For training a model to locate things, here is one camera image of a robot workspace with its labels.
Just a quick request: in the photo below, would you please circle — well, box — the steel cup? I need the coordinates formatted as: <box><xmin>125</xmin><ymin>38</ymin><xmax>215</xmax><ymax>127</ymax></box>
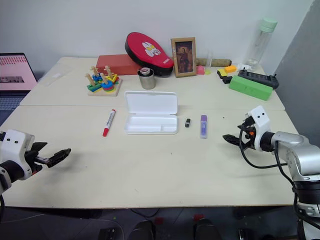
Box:
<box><xmin>136</xmin><ymin>68</ymin><xmax>157</xmax><ymax>90</ymax></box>

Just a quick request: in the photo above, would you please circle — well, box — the red black oval pad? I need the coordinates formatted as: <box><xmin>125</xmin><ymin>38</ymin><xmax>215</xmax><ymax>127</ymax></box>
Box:
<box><xmin>124</xmin><ymin>31</ymin><xmax>175</xmax><ymax>77</ymax></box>

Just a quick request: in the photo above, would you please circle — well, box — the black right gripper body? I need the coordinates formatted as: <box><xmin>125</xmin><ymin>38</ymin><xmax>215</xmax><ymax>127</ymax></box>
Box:
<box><xmin>239</xmin><ymin>124</ymin><xmax>259</xmax><ymax>152</ymax></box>

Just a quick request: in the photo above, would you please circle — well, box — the grey partition panel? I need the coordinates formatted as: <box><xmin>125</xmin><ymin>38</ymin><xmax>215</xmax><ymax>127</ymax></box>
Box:
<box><xmin>273</xmin><ymin>0</ymin><xmax>320</xmax><ymax>141</ymax></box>

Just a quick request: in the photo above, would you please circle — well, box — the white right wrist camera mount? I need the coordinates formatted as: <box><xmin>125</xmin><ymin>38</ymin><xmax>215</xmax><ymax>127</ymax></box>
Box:
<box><xmin>245</xmin><ymin>105</ymin><xmax>273</xmax><ymax>151</ymax></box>

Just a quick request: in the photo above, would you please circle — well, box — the brown rolled bundle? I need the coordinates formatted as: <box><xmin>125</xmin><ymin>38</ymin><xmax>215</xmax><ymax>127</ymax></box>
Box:
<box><xmin>195</xmin><ymin>57</ymin><xmax>233</xmax><ymax>68</ymax></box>

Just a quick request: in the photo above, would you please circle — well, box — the clear bottle with green lid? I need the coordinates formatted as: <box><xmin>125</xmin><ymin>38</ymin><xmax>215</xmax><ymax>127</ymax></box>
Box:
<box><xmin>245</xmin><ymin>16</ymin><xmax>279</xmax><ymax>70</ymax></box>

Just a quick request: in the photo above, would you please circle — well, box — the red whiteboard marker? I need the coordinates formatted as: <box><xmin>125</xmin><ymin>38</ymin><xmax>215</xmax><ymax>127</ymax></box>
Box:
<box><xmin>102</xmin><ymin>108</ymin><xmax>117</xmax><ymax>138</ymax></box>

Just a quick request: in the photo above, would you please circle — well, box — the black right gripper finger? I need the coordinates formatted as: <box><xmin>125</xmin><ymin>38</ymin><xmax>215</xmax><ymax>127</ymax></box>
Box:
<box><xmin>236</xmin><ymin>116</ymin><xmax>252</xmax><ymax>130</ymax></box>
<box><xmin>222</xmin><ymin>133</ymin><xmax>243</xmax><ymax>146</ymax></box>

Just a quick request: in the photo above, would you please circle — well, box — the black power strip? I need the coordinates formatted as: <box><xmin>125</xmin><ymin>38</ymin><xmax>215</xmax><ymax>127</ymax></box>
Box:
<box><xmin>237</xmin><ymin>69</ymin><xmax>280</xmax><ymax>90</ymax></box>

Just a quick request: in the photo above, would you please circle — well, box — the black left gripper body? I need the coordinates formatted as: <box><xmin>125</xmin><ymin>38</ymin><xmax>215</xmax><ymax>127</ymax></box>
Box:
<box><xmin>24</xmin><ymin>144</ymin><xmax>50</xmax><ymax>176</ymax></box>

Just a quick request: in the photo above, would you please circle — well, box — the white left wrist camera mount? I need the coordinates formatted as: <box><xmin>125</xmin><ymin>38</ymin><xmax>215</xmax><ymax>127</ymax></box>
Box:
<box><xmin>0</xmin><ymin>129</ymin><xmax>36</xmax><ymax>181</ymax></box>

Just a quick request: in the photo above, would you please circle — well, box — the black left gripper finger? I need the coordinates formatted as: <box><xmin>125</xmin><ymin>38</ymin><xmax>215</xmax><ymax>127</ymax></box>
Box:
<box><xmin>46</xmin><ymin>147</ymin><xmax>72</xmax><ymax>169</ymax></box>
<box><xmin>31</xmin><ymin>141</ymin><xmax>48</xmax><ymax>153</ymax></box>

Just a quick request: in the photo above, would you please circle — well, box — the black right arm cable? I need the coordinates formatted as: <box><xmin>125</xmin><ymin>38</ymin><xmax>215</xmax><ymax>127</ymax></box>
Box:
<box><xmin>238</xmin><ymin>127</ymin><xmax>297</xmax><ymax>194</ymax></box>

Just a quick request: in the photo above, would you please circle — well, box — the clear plastic measuring tube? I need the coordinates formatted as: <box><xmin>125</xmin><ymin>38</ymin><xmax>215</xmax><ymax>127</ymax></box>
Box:
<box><xmin>205</xmin><ymin>49</ymin><xmax>214</xmax><ymax>74</ymax></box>

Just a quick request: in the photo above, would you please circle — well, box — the long green block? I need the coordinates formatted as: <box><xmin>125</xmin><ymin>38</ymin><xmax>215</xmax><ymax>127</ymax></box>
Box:
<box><xmin>228</xmin><ymin>75</ymin><xmax>274</xmax><ymax>102</ymax></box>

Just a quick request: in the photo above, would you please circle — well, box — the purple highlighter pen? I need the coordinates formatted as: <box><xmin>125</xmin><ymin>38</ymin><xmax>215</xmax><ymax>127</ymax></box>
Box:
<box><xmin>199</xmin><ymin>114</ymin><xmax>209</xmax><ymax>140</ymax></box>

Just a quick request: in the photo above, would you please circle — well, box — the white plastic case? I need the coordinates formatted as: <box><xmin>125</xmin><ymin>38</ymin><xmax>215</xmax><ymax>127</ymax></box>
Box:
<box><xmin>123</xmin><ymin>90</ymin><xmax>180</xmax><ymax>136</ymax></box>

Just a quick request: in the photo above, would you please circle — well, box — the wooden framed portrait picture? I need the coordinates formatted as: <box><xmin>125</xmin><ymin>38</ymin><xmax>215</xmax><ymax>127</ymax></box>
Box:
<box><xmin>170</xmin><ymin>36</ymin><xmax>198</xmax><ymax>79</ymax></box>

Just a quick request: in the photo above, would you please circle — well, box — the white crumpled paper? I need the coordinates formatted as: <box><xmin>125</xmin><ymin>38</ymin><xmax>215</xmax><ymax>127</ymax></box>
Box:
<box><xmin>236</xmin><ymin>62</ymin><xmax>252</xmax><ymax>72</ymax></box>

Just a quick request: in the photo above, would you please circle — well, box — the laptop with pink screen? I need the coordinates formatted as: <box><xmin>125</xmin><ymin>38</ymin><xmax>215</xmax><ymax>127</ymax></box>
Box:
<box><xmin>0</xmin><ymin>52</ymin><xmax>39</xmax><ymax>126</ymax></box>

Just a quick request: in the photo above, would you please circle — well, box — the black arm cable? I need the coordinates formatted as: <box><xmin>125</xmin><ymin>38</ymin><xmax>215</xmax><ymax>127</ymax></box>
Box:
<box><xmin>238</xmin><ymin>127</ymin><xmax>297</xmax><ymax>194</ymax></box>
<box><xmin>0</xmin><ymin>193</ymin><xmax>6</xmax><ymax>224</ymax></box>

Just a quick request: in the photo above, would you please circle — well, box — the black floor cable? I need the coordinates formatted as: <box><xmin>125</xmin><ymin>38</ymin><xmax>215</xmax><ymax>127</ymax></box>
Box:
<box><xmin>129</xmin><ymin>207</ymin><xmax>161</xmax><ymax>219</ymax></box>

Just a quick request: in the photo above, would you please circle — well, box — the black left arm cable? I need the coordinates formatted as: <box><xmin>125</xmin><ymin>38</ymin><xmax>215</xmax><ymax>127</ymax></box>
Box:
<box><xmin>0</xmin><ymin>193</ymin><xmax>6</xmax><ymax>224</ymax></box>

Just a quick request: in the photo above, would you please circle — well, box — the wooden colourful shape stacking toy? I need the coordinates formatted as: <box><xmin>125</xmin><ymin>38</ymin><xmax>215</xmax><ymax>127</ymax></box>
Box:
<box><xmin>86</xmin><ymin>65</ymin><xmax>124</xmax><ymax>98</ymax></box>

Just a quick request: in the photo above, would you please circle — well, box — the red rectangular box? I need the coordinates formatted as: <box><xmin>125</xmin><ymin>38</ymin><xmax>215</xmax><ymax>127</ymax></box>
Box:
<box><xmin>95</xmin><ymin>54</ymin><xmax>141</xmax><ymax>76</ymax></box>

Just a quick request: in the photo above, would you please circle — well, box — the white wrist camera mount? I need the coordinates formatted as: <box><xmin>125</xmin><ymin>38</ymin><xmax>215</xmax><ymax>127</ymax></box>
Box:
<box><xmin>0</xmin><ymin>129</ymin><xmax>36</xmax><ymax>181</ymax></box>
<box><xmin>245</xmin><ymin>105</ymin><xmax>273</xmax><ymax>151</ymax></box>

